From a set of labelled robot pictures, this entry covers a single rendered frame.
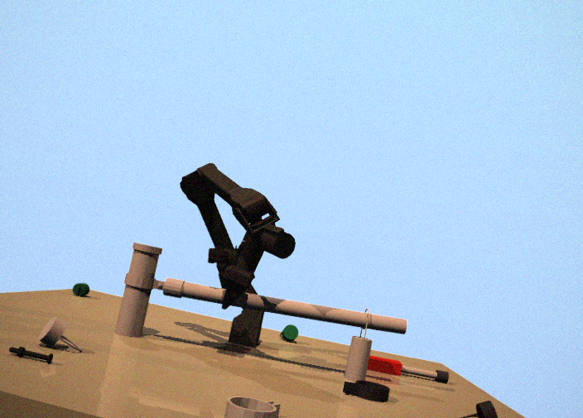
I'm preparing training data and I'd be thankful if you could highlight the tan wooden post with cap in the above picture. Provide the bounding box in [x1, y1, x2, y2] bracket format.
[115, 242, 162, 338]

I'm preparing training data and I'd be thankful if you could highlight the black bolt with nut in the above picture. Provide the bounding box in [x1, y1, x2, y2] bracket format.
[9, 347, 53, 363]

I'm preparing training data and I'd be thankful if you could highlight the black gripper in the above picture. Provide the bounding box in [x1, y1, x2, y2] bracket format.
[222, 241, 264, 310]

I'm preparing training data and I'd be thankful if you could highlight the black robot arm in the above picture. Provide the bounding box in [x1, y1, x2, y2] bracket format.
[180, 163, 296, 289]

